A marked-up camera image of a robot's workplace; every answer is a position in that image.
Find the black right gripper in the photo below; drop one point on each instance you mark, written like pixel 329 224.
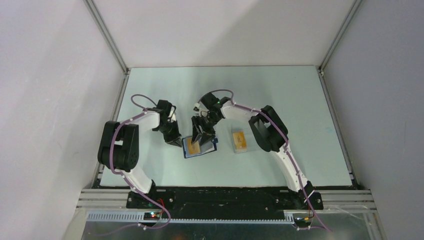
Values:
pixel 208 134

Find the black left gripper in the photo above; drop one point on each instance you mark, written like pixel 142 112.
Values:
pixel 175 138

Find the blue card holder wallet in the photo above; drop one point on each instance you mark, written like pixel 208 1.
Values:
pixel 209 147

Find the orange credit card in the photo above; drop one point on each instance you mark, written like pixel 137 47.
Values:
pixel 192 149

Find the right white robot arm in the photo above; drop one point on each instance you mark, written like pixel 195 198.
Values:
pixel 269 132

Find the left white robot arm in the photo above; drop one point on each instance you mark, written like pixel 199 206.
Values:
pixel 119 147

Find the orange card stack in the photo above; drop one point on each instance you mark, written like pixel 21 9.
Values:
pixel 239 141

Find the clear plastic card tray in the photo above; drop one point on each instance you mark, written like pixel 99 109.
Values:
pixel 252 145

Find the left controller board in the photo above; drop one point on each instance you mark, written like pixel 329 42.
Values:
pixel 152 216

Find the controller board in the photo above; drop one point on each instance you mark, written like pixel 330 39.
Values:
pixel 303 219
pixel 152 216

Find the right controller board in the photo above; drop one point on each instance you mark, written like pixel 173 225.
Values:
pixel 303 219

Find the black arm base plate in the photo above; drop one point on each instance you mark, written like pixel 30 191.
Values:
pixel 227 203

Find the grey cable duct strip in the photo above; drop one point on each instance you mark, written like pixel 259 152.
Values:
pixel 142 217

